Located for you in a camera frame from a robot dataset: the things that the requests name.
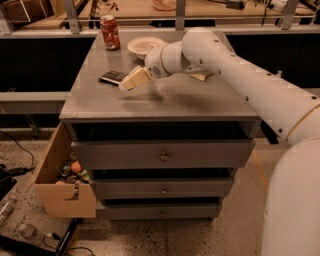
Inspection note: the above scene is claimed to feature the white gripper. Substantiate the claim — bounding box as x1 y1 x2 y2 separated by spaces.
119 44 167 91

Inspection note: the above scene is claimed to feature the dark rxbar chocolate bar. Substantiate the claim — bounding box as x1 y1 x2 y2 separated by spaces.
99 70 127 85

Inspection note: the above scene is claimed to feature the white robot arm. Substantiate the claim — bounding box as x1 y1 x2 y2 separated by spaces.
120 27 320 256

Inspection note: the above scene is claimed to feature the white bowl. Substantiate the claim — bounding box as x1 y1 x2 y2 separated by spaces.
127 37 164 60

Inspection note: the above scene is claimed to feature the green yellow sponge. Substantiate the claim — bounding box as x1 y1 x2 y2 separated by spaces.
188 73 212 82

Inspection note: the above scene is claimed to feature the red soda can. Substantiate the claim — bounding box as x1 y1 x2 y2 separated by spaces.
100 15 120 50

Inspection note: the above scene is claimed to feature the grey drawer cabinet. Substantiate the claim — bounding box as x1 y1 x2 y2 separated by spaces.
60 38 260 208

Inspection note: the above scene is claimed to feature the metal railing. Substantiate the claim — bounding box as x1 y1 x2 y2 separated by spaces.
0 0 319 35

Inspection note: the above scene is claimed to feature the top grey drawer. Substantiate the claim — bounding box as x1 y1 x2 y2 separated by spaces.
71 139 255 170

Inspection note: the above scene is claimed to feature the grey drawer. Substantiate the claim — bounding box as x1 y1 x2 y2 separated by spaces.
71 139 255 170
102 203 222 220
92 178 234 199

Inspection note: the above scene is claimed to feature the orange fruit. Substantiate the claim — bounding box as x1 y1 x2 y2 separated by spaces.
70 161 82 173

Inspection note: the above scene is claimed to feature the middle grey drawer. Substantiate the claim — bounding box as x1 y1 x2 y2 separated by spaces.
92 178 234 199

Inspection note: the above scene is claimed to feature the bottom grey drawer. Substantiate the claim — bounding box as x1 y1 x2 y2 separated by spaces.
102 203 222 220

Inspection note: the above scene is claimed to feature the wooden open side drawer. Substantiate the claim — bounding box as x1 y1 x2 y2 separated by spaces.
34 123 96 218

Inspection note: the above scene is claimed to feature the clear plastic bottle on floor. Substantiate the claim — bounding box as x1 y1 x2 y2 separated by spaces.
0 196 17 226

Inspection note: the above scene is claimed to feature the black floor stand base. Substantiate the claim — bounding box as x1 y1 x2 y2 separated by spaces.
0 218 82 256

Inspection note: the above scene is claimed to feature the black cable on floor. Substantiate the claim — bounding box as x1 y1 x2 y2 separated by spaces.
0 129 36 177

